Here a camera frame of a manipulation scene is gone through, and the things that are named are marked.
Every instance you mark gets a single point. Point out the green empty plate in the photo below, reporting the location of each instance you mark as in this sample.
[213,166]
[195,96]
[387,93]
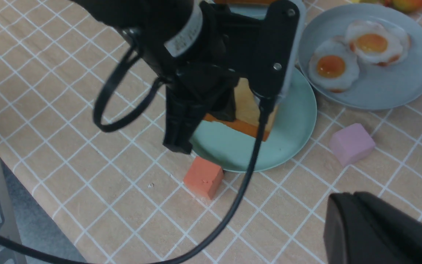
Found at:
[292,127]

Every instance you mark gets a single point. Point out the orange cube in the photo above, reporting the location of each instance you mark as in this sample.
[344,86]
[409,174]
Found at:
[203,178]

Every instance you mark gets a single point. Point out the pink cube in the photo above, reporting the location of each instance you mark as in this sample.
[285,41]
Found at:
[351,144]

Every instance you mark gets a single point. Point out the red yellow apple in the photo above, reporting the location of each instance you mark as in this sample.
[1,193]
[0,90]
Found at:
[404,6]

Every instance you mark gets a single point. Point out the toast slice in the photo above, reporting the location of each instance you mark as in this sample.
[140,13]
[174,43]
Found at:
[247,111]

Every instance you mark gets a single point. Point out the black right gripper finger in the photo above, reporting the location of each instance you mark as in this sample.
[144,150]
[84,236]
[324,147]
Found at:
[361,228]

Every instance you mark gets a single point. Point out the fried egg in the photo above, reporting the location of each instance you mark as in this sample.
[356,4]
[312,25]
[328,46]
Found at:
[333,66]
[377,45]

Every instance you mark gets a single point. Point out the checkered tablecloth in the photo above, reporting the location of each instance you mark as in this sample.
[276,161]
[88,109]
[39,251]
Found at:
[120,198]

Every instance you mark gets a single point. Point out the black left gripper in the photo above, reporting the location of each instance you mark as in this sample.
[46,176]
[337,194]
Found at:
[199,51]

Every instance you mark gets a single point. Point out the blue plate with eggs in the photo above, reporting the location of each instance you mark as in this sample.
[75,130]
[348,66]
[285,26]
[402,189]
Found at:
[377,88]

